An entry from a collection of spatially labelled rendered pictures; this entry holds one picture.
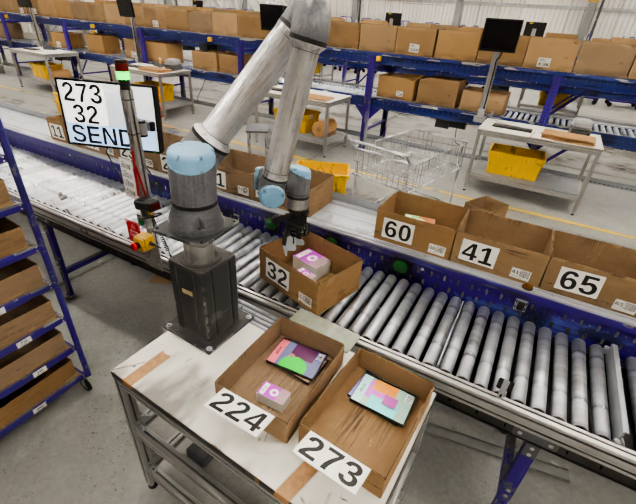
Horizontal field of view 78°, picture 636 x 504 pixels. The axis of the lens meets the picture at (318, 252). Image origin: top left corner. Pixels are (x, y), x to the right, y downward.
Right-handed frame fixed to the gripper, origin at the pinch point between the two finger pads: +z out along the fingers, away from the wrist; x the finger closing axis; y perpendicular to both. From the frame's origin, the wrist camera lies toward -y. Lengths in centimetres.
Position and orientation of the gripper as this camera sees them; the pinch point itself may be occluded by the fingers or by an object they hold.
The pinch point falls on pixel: (288, 250)
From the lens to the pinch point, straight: 170.7
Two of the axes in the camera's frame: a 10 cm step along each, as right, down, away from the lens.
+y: 8.7, 3.0, -3.9
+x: 4.8, -3.4, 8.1
